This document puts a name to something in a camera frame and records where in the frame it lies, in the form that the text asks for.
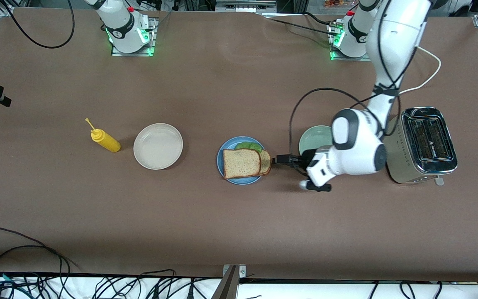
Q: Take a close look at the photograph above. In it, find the light brown bread slice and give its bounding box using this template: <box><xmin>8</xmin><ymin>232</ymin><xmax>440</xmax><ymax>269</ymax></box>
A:
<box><xmin>259</xmin><ymin>149</ymin><xmax>272</xmax><ymax>176</ymax></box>

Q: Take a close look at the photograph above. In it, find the green lettuce leaf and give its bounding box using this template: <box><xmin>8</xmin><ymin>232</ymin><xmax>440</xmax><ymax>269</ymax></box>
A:
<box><xmin>234</xmin><ymin>142</ymin><xmax>263</xmax><ymax>152</ymax></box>

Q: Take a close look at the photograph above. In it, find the dark crust bread slice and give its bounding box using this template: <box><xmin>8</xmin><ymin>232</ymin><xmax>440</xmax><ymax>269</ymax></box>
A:
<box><xmin>222</xmin><ymin>148</ymin><xmax>262</xmax><ymax>180</ymax></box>

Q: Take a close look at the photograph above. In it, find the yellow squeeze bottle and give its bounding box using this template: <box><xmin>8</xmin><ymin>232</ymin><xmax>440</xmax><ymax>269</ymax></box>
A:
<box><xmin>85</xmin><ymin>118</ymin><xmax>121</xmax><ymax>153</ymax></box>

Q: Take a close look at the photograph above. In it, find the green round plate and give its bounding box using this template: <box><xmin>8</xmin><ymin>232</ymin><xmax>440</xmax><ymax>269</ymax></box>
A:
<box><xmin>298</xmin><ymin>125</ymin><xmax>334</xmax><ymax>157</ymax></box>

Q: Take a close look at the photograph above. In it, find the blue round plate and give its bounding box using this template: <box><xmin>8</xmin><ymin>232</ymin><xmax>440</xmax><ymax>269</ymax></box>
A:
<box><xmin>217</xmin><ymin>136</ymin><xmax>267</xmax><ymax>186</ymax></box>

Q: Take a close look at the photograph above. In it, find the beige round plate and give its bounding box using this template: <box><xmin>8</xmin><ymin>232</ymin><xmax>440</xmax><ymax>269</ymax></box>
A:
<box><xmin>133</xmin><ymin>123</ymin><xmax>184</xmax><ymax>171</ymax></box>

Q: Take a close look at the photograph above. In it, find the beige chrome toaster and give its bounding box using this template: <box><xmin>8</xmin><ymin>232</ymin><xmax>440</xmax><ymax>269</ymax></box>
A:
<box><xmin>382</xmin><ymin>106</ymin><xmax>458</xmax><ymax>186</ymax></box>

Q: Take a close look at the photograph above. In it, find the orange snack packet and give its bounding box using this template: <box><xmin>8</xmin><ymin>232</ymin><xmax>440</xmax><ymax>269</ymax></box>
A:
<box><xmin>324</xmin><ymin>0</ymin><xmax>358</xmax><ymax>9</ymax></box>

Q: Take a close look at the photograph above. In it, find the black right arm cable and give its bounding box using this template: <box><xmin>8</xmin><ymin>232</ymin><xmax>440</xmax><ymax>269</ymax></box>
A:
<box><xmin>0</xmin><ymin>0</ymin><xmax>76</xmax><ymax>56</ymax></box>

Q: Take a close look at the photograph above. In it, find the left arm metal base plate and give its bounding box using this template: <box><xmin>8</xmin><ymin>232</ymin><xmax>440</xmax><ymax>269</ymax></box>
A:
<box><xmin>328</xmin><ymin>23</ymin><xmax>372</xmax><ymax>62</ymax></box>

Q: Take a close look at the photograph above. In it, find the thin black base cable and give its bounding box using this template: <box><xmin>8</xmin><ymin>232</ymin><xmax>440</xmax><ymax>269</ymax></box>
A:
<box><xmin>271</xmin><ymin>12</ymin><xmax>341</xmax><ymax>37</ymax></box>

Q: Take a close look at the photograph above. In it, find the metal table edge bracket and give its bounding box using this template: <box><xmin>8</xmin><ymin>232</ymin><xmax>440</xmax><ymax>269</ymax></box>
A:
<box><xmin>211</xmin><ymin>265</ymin><xmax>247</xmax><ymax>299</ymax></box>

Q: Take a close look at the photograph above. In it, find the long black floor cable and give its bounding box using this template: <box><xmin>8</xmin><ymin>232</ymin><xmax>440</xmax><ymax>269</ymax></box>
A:
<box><xmin>0</xmin><ymin>226</ymin><xmax>80</xmax><ymax>272</ymax></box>

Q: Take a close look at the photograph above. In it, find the white toaster power cord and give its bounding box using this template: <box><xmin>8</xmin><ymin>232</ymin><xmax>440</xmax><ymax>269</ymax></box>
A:
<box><xmin>397</xmin><ymin>47</ymin><xmax>442</xmax><ymax>96</ymax></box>

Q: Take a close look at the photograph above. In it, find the looped black floor cable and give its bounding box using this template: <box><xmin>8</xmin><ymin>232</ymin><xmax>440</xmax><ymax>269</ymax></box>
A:
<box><xmin>0</xmin><ymin>245</ymin><xmax>71</xmax><ymax>277</ymax></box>

